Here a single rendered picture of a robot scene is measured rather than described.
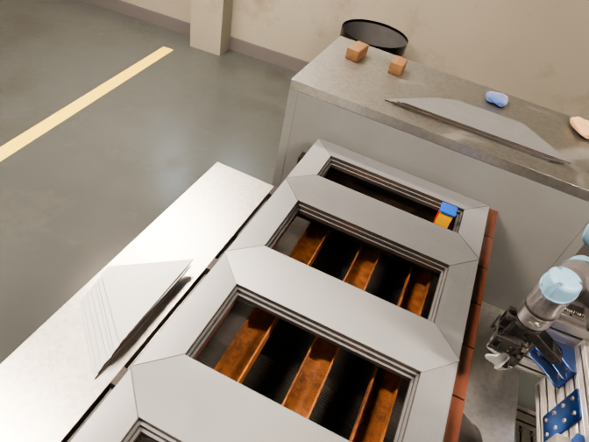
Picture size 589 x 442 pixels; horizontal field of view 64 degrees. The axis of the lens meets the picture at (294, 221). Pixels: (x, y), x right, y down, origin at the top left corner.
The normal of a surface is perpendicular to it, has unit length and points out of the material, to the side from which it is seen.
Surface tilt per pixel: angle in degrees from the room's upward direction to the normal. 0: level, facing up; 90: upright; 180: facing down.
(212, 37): 90
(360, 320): 0
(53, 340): 0
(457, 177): 90
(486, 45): 90
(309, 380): 0
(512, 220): 90
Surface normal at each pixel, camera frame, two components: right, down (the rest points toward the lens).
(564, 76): -0.34, 0.60
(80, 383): 0.18, -0.72
